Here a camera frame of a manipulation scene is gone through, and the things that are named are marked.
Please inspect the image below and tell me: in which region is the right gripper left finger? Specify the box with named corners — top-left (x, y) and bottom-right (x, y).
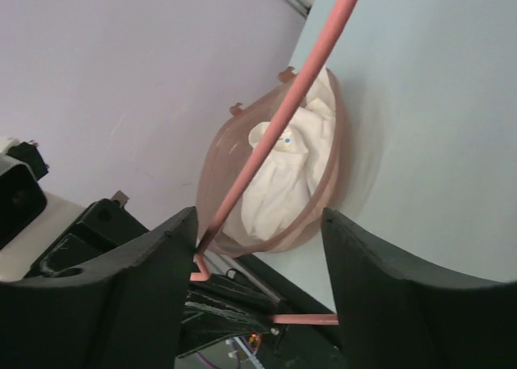
top-left (1, 207), bottom-right (198, 368)

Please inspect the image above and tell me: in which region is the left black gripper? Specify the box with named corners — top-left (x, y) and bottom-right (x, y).
top-left (24, 191), bottom-right (149, 279)

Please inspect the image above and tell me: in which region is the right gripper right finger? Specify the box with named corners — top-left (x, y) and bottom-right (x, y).
top-left (322, 209), bottom-right (516, 368)

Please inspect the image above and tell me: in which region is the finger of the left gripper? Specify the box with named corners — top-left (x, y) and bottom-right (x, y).
top-left (177, 274), bottom-right (284, 359)

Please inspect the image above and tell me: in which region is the white t shirt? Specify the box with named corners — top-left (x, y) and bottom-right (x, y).
top-left (222, 69), bottom-right (336, 242)

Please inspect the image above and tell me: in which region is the pink wire hanger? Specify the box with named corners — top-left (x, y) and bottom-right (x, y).
top-left (189, 0), bottom-right (367, 326)

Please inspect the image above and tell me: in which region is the brown translucent plastic basket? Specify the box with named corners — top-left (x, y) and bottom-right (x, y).
top-left (196, 68), bottom-right (352, 258)

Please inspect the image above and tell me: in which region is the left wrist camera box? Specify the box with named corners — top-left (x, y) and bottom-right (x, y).
top-left (0, 136), bottom-right (88, 283)

